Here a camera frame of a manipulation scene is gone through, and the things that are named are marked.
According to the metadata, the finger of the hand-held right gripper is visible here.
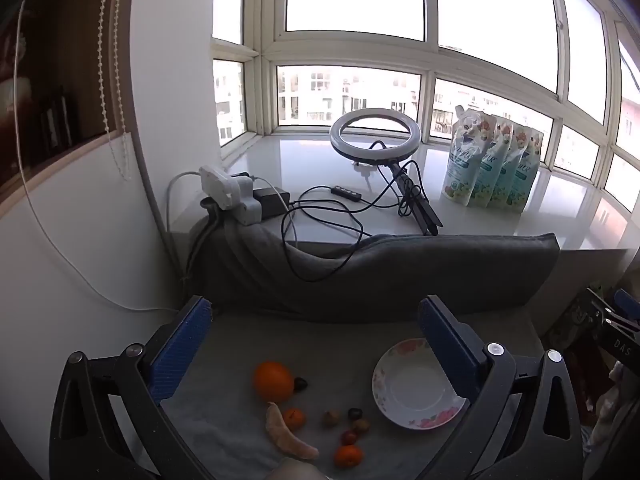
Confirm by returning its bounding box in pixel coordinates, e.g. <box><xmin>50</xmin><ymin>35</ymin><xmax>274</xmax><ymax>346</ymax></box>
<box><xmin>614</xmin><ymin>288</ymin><xmax>640</xmax><ymax>323</ymax></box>
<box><xmin>584</xmin><ymin>287</ymin><xmax>621</xmax><ymax>323</ymax></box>

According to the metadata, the floral white plate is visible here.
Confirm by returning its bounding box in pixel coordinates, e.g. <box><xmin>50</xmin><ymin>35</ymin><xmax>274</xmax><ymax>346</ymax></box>
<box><xmin>371</xmin><ymin>338</ymin><xmax>471</xmax><ymax>431</ymax></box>

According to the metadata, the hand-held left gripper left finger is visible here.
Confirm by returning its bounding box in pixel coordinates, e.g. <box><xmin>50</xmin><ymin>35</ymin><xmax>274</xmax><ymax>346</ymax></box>
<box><xmin>48</xmin><ymin>295</ymin><xmax>216</xmax><ymax>480</ymax></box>

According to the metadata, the floral detergent pouch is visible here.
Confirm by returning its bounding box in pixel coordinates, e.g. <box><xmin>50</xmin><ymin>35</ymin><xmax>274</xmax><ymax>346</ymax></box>
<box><xmin>442</xmin><ymin>106</ymin><xmax>496</xmax><ymax>207</ymax></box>
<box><xmin>470</xmin><ymin>115</ymin><xmax>516</xmax><ymax>209</ymax></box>
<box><xmin>492</xmin><ymin>122</ymin><xmax>533</xmax><ymax>212</ymax></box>
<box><xmin>510</xmin><ymin>129</ymin><xmax>545</xmax><ymax>215</ymax></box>

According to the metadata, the white bead chain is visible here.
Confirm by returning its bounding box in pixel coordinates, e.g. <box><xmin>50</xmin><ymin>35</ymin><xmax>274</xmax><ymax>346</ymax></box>
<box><xmin>96</xmin><ymin>0</ymin><xmax>133</xmax><ymax>181</ymax></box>

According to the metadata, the pomelo segment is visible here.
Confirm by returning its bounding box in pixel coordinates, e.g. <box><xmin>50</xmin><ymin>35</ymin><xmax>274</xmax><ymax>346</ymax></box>
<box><xmin>265</xmin><ymin>402</ymin><xmax>320</xmax><ymax>461</ymax></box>

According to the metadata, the grey power cable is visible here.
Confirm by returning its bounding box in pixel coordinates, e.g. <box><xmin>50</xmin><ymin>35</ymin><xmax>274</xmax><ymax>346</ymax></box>
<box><xmin>165</xmin><ymin>170</ymin><xmax>213</xmax><ymax>281</ymax></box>

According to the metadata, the large orange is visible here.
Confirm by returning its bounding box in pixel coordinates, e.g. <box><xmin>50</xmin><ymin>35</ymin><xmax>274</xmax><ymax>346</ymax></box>
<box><xmin>253</xmin><ymin>361</ymin><xmax>295</xmax><ymax>404</ymax></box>

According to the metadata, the wooden bookshelf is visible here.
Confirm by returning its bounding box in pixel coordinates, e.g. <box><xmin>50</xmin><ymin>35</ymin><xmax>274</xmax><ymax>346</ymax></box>
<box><xmin>0</xmin><ymin>0</ymin><xmax>132</xmax><ymax>203</ymax></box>

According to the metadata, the person's right hand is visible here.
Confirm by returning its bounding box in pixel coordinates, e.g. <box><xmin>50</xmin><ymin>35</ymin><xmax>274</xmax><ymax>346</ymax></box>
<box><xmin>590</xmin><ymin>360</ymin><xmax>632</xmax><ymax>448</ymax></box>

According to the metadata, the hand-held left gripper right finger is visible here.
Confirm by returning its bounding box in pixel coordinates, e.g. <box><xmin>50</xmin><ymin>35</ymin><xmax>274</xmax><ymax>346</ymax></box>
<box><xmin>417</xmin><ymin>295</ymin><xmax>585</xmax><ymax>480</ymax></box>

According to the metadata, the long white cable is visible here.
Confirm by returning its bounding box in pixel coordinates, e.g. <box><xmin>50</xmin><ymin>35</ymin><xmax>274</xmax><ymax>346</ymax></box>
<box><xmin>14</xmin><ymin>0</ymin><xmax>176</xmax><ymax>312</ymax></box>

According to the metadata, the black cable with remote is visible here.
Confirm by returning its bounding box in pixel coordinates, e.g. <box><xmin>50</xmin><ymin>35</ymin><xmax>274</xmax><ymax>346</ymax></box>
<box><xmin>281</xmin><ymin>140</ymin><xmax>426</xmax><ymax>282</ymax></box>

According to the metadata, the black power adapter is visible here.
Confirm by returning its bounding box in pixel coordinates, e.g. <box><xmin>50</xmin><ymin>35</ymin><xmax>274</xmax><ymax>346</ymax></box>
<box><xmin>252</xmin><ymin>187</ymin><xmax>292</xmax><ymax>220</ymax></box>

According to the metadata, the white window frame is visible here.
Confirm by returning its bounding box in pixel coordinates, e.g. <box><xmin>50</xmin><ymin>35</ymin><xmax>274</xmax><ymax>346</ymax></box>
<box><xmin>210</xmin><ymin>0</ymin><xmax>640</xmax><ymax>213</ymax></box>

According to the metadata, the white power strip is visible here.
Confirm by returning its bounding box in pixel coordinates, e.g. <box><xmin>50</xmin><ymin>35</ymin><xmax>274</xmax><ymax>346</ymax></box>
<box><xmin>199</xmin><ymin>165</ymin><xmax>261</xmax><ymax>226</ymax></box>

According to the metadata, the grey pillow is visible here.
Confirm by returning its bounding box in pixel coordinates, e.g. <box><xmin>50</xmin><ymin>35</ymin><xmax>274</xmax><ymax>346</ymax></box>
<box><xmin>200</xmin><ymin>205</ymin><xmax>561</xmax><ymax>323</ymax></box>

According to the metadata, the ring light with black tripod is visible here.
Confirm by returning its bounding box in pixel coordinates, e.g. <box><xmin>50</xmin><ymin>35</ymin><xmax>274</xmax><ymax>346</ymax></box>
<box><xmin>329</xmin><ymin>109</ymin><xmax>444</xmax><ymax>237</ymax></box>

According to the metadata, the grey blanket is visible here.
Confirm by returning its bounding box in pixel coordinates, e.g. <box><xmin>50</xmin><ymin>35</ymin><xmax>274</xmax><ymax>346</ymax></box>
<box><xmin>165</xmin><ymin>305</ymin><xmax>546</xmax><ymax>480</ymax></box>

